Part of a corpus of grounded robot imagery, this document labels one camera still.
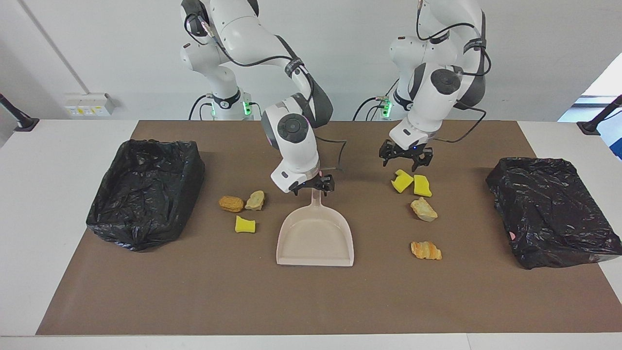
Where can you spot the black bag bin pink spot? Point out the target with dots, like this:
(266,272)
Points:
(549,214)

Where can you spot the black bag lined bin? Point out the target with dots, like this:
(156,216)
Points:
(146,194)

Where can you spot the black clamp stand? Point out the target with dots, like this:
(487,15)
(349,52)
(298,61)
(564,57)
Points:
(22,121)
(595,125)

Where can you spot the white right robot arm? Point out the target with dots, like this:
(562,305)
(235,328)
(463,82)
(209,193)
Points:
(291,146)

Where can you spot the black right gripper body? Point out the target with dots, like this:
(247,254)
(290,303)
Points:
(324,180)

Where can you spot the beige plastic dustpan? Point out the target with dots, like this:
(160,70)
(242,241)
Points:
(316,238)

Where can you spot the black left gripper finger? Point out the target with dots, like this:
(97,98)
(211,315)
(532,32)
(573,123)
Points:
(384,161)
(417,165)

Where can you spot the orange striped croissant toy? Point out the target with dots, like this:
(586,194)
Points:
(426,251)

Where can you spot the beige bread scrap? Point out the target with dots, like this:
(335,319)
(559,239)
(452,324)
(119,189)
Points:
(255,200)

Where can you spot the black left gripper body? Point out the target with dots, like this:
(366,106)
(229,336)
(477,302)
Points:
(406,153)

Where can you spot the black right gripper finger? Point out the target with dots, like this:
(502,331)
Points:
(309,186)
(328,187)

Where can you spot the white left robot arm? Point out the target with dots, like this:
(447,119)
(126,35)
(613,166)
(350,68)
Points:
(437,97)

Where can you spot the white wall socket box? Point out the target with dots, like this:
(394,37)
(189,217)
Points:
(87,104)

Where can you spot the brown table mat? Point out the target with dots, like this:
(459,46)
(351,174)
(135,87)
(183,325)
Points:
(311,301)

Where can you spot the brown peanut toy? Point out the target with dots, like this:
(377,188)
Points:
(231,204)

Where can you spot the yellow sponge piece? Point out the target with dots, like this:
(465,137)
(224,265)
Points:
(401,183)
(244,225)
(422,186)

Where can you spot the pale bread chunk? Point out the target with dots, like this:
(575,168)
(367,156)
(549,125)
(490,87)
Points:
(423,209)

